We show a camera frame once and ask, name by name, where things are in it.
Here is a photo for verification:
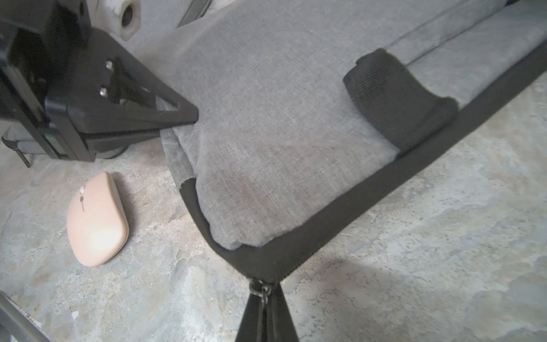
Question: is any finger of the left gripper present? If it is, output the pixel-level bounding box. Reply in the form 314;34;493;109
100;57;199;141

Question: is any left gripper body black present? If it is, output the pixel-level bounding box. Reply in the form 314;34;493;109
1;1;141;162

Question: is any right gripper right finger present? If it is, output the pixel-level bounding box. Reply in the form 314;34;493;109
266;283;299;342

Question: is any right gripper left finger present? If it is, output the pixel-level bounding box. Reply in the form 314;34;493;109
236;282;267;342

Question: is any grey laptop bag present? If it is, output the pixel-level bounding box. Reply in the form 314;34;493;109
137;1;546;283

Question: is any left pink computer mouse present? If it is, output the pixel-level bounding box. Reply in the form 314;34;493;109
66;171;129;267

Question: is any aluminium mounting rail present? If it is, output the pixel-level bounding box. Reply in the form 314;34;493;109
1;292;51;342

